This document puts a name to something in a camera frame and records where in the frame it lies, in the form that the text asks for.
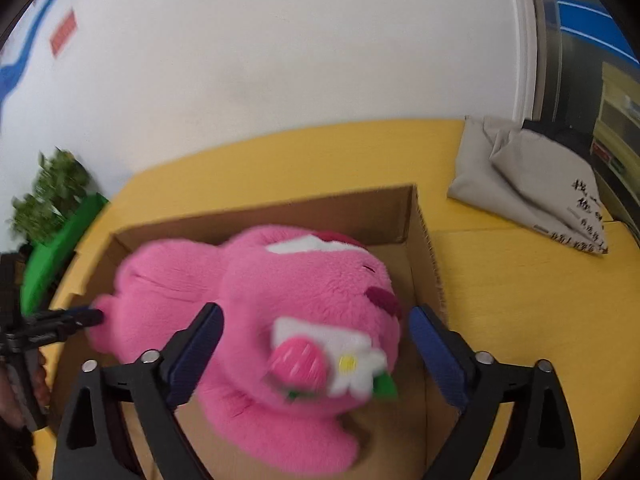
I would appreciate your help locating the yellow desktop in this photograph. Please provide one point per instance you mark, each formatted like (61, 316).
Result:
(525, 300)

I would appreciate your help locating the grey cloth bag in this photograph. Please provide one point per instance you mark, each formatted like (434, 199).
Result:
(530, 185)

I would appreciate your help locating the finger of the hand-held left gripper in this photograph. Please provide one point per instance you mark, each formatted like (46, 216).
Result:
(75, 317)

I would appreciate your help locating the person's left hand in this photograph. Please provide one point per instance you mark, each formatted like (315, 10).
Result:
(35, 377)

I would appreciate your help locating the cardboard box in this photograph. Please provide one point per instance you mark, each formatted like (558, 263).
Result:
(400, 240)

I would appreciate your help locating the green plant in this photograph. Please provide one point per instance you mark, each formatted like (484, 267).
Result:
(50, 195)

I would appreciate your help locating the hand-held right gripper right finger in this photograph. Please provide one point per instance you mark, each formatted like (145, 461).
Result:
(436, 355)

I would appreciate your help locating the pink plush toy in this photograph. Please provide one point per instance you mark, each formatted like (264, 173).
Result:
(280, 320)

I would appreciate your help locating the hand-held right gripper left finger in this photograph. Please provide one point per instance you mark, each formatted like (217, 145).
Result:
(196, 347)

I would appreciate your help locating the green plastic item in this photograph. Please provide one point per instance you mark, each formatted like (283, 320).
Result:
(60, 250)

